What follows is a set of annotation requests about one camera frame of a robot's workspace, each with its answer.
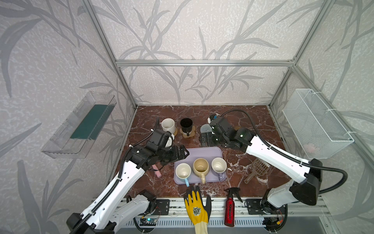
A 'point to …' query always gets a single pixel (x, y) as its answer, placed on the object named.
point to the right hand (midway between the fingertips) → (206, 133)
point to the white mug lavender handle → (219, 165)
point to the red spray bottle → (230, 206)
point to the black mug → (186, 124)
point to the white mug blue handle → (183, 170)
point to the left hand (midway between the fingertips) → (185, 152)
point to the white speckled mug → (168, 124)
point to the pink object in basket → (309, 148)
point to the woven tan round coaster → (175, 133)
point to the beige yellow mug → (200, 167)
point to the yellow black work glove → (199, 214)
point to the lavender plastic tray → (209, 153)
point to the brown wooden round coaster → (237, 127)
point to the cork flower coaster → (190, 135)
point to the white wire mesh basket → (319, 134)
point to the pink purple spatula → (158, 172)
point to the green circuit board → (148, 222)
